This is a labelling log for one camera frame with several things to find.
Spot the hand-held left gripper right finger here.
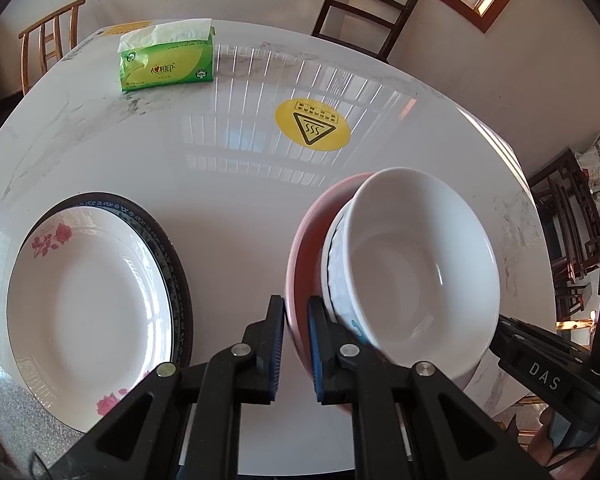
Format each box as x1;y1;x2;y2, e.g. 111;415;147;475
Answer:
306;296;551;480

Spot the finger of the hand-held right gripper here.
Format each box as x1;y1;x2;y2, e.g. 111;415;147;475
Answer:
497;314;598;361

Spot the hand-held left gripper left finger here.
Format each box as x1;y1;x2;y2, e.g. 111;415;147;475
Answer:
47;295;287;480

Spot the ribbed bowl with rabbit print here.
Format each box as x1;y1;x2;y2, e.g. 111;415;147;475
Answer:
321;200;366;331

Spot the large blue patterned plate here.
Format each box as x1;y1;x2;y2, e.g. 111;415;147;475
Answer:
40;191;195;368

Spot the plain pink bowl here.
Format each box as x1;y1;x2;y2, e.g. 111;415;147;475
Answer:
285;171;381;418

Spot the white bowl with blue print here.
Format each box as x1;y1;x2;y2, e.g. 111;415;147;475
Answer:
325;166;501;385

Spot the white plate with red flowers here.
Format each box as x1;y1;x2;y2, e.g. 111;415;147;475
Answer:
6;205;175;433

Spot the person's right hand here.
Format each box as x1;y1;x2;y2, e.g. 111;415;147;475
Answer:
530;406;571;480

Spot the dark carved wooden chair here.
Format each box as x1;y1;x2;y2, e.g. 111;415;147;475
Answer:
527;149;600;321

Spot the round yellow warning sticker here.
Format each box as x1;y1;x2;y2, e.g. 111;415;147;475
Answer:
274;98;351;152

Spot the green tissue pack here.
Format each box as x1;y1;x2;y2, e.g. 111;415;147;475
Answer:
117;19;216;93

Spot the light wooden chair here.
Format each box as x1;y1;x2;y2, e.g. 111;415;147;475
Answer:
19;0;87;97

